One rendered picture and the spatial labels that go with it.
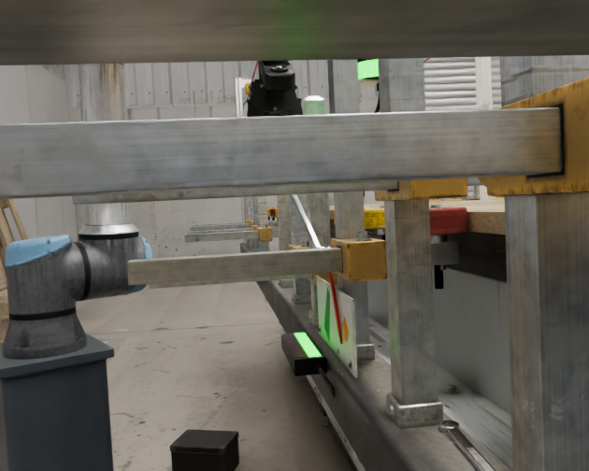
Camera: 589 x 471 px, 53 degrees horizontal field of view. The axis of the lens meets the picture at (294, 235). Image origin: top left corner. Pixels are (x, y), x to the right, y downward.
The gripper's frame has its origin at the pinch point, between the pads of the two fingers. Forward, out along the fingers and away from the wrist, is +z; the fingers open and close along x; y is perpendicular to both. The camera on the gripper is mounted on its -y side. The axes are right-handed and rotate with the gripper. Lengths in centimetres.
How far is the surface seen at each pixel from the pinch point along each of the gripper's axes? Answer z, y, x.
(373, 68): -11.3, -17.7, -11.8
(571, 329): 14, -67, -8
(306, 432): 99, 136, -21
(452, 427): 28, -44, -10
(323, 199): 5.8, 8.3, -8.8
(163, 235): 42, 778, 87
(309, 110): -10.0, 8.3, -7.2
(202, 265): 13.7, -20.5, 12.5
